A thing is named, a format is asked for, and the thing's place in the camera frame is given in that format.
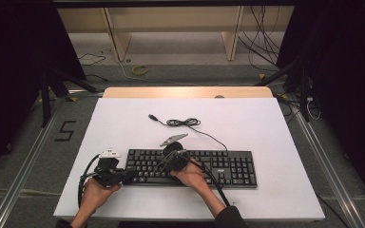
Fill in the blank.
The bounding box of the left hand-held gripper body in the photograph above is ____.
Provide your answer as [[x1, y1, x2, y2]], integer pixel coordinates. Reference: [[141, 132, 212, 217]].
[[91, 147, 131, 188]]

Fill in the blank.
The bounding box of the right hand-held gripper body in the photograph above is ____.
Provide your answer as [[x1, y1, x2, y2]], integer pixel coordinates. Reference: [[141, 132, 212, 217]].
[[160, 132, 193, 173]]

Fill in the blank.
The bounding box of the black computer keyboard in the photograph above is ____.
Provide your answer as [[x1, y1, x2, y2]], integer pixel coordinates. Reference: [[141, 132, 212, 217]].
[[125, 148, 259, 189]]

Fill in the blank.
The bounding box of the person's left hand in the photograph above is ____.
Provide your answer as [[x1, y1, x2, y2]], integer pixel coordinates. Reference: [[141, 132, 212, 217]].
[[82, 178, 124, 212]]

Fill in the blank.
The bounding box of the person's right hand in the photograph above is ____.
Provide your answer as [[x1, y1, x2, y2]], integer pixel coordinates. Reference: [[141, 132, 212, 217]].
[[170, 158, 211, 191]]

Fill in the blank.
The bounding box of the yellow tape roll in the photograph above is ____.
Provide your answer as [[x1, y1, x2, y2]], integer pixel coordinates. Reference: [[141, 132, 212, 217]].
[[131, 64, 149, 77]]

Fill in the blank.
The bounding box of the black metal stand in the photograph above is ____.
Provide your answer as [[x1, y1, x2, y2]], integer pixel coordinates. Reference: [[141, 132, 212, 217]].
[[39, 66, 100, 128], [255, 56, 312, 124]]

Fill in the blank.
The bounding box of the black metal crossbar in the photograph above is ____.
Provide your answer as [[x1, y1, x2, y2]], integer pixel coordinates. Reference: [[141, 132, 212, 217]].
[[50, 0, 300, 9]]

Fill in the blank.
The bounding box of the black curtain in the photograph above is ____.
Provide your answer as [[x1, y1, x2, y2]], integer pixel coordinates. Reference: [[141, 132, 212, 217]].
[[276, 0, 365, 212], [0, 0, 87, 186]]

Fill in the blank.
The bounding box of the black keyboard cable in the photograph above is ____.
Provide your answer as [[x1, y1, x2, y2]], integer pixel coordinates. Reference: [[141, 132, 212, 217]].
[[147, 113, 229, 152]]

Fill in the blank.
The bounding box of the left hand-held gripper black cable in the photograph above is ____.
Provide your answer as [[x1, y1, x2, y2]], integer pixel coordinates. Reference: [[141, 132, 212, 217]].
[[76, 153, 102, 210]]

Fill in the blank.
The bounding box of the hand-held gripper black cable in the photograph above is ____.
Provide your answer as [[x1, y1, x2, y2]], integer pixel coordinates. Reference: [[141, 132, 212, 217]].
[[179, 153, 232, 207], [76, 153, 102, 210]]

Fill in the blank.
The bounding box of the right hand-held gripper black cable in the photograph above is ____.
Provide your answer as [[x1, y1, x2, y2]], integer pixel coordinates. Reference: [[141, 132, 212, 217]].
[[179, 153, 232, 207]]

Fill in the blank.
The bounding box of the aluminium floor rail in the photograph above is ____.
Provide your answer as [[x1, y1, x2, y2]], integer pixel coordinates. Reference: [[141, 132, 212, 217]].
[[0, 96, 66, 228], [288, 94, 365, 228]]

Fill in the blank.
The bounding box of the white floor cable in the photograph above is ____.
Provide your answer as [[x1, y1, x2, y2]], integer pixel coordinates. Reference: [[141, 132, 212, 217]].
[[116, 59, 262, 87]]

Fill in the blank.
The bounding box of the thin black floor cable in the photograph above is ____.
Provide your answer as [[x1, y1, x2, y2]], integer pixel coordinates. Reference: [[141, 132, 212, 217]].
[[85, 73, 109, 83], [76, 51, 107, 67]]

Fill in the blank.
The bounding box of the tangle of floor cables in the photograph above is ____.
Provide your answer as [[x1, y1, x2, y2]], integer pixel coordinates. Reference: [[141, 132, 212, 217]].
[[276, 92, 322, 123]]

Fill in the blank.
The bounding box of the bundle of black cables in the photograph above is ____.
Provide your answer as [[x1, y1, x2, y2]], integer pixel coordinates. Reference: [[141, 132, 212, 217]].
[[237, 5, 282, 73]]

